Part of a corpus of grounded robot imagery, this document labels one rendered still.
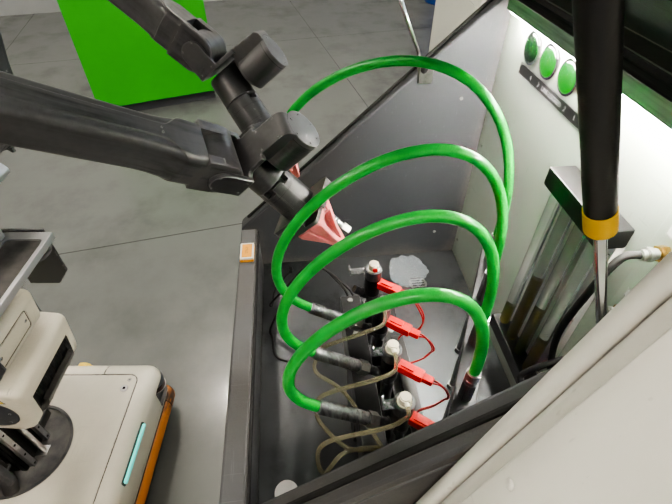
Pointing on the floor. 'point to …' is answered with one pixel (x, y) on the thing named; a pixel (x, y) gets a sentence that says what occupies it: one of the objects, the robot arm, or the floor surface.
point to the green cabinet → (130, 57)
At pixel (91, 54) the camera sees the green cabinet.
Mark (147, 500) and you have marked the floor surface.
